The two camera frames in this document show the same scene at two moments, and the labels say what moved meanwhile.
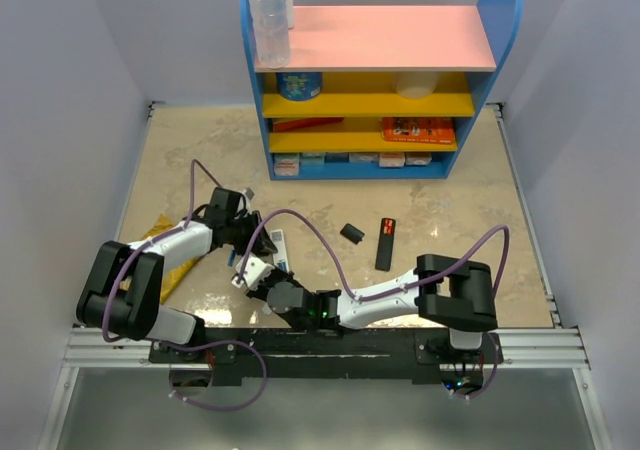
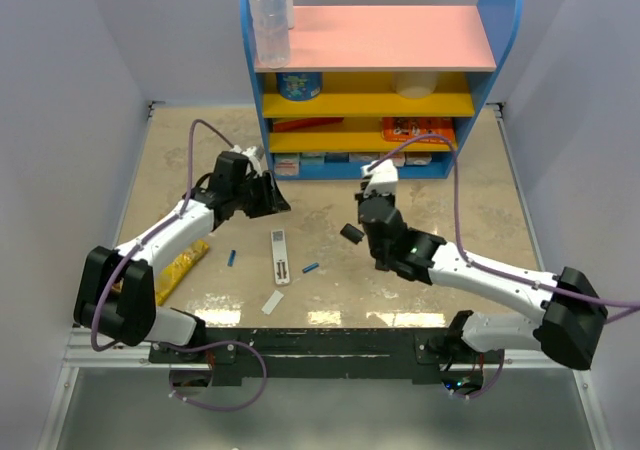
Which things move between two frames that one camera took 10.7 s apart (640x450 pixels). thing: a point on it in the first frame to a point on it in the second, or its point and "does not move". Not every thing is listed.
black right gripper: [260, 289] to [390, 199]
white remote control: [280, 256] does not move
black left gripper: [254, 220] to [272, 200]
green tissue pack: [312, 158] does not move
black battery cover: [352, 234] does not move
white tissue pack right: [418, 158] does not move
